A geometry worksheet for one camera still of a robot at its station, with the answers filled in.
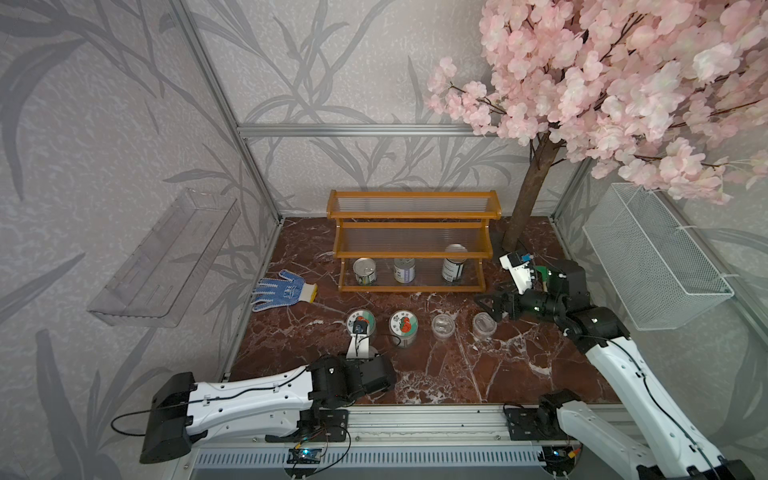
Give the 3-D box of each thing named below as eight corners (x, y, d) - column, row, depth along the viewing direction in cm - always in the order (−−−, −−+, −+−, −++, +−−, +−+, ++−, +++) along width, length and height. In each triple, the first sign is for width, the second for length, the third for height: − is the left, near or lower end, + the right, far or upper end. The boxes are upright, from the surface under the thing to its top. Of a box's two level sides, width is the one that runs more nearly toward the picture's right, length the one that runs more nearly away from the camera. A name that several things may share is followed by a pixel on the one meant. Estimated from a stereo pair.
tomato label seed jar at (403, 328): (390, 349, 88) (388, 337, 81) (390, 323, 94) (389, 310, 87) (417, 349, 88) (419, 337, 81) (417, 323, 94) (418, 310, 87)
